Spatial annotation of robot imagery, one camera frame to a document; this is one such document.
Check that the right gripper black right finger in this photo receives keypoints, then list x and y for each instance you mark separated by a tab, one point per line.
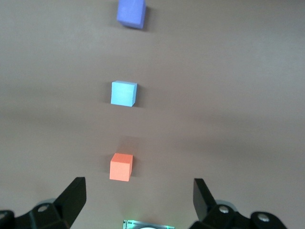
203	202

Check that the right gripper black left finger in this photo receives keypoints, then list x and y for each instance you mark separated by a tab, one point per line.
71	202

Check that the light blue foam cube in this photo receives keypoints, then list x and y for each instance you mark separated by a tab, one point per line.
122	93

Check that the orange foam cube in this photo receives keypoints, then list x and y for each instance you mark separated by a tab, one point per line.
120	168

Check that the purple foam cube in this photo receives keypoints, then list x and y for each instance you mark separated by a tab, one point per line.
131	13

